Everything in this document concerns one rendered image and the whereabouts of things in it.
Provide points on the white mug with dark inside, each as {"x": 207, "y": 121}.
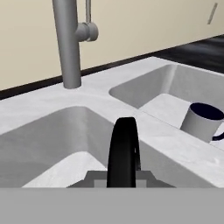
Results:
{"x": 198, "y": 124}

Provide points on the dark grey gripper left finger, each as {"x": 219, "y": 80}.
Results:
{"x": 94, "y": 178}

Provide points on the white double basin sink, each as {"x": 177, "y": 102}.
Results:
{"x": 87, "y": 105}

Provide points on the grey sink tap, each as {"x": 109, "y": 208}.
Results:
{"x": 70, "y": 43}

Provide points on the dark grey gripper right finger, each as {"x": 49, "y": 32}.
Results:
{"x": 145, "y": 178}

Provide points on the black kettle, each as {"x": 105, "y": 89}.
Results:
{"x": 122, "y": 151}

